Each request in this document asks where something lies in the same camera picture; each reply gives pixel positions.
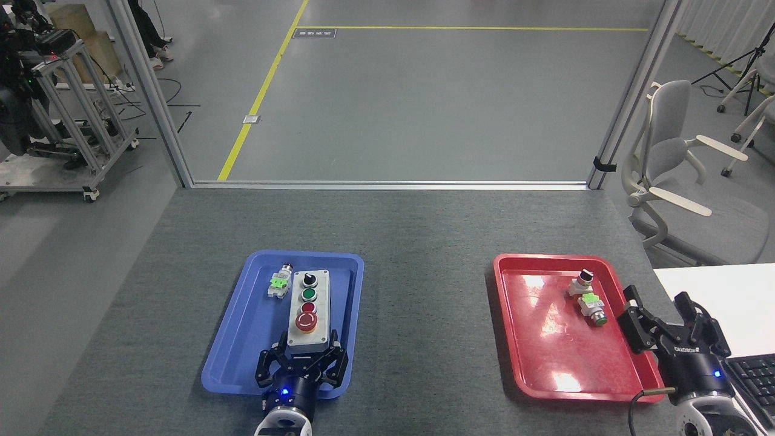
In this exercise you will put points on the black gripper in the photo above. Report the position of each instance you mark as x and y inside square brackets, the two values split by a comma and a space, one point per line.
[296, 387]
[696, 372]

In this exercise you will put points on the grey four-button control box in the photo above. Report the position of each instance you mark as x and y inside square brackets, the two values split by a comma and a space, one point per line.
[309, 336]

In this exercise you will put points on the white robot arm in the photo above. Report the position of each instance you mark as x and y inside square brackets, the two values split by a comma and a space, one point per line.
[284, 424]
[711, 421]

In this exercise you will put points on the cardboard box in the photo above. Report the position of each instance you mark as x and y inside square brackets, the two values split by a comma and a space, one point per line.
[91, 45]

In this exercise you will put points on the blue plastic tray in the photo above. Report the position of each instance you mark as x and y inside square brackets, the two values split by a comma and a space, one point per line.
[248, 339]

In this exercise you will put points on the white desk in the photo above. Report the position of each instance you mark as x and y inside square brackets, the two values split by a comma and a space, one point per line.
[738, 284]

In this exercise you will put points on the black keyboard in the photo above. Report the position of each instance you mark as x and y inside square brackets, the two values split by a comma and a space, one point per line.
[757, 381]

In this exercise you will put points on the red plastic tray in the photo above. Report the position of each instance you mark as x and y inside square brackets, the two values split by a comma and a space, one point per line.
[545, 339]

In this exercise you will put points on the grey office chair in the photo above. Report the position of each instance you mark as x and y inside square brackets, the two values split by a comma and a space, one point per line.
[666, 151]

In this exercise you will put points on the white office chair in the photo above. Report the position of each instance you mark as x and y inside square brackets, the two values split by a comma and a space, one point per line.
[754, 124]
[740, 88]

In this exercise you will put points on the silver floor socket plate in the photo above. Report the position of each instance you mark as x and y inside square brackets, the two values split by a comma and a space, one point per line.
[252, 119]

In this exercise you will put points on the black tripod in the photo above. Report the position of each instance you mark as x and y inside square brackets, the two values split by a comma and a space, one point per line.
[748, 57]

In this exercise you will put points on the white curtain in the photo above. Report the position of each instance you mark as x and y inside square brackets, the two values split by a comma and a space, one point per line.
[726, 24]

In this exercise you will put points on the dark floor sign plate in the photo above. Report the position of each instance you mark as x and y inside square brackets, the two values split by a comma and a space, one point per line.
[314, 33]

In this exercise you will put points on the person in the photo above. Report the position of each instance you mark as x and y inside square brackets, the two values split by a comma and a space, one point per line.
[145, 27]

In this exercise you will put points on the black machine on cart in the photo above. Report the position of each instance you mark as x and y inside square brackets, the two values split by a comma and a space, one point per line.
[15, 103]

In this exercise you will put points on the red-head push button switch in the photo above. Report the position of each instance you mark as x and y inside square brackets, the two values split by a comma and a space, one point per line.
[280, 283]

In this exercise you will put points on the green-head push button switch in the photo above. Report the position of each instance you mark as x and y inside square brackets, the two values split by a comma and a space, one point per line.
[592, 306]

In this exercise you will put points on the black-knob selector switch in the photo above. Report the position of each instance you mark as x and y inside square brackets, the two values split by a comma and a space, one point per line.
[581, 283]

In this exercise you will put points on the silver frame rail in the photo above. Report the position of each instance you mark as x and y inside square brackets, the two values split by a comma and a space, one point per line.
[387, 184]

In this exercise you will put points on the silver frame post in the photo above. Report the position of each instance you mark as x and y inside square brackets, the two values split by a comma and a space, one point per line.
[636, 97]
[151, 97]

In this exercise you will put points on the aluminium frame cart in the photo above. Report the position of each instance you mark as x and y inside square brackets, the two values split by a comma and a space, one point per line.
[79, 121]

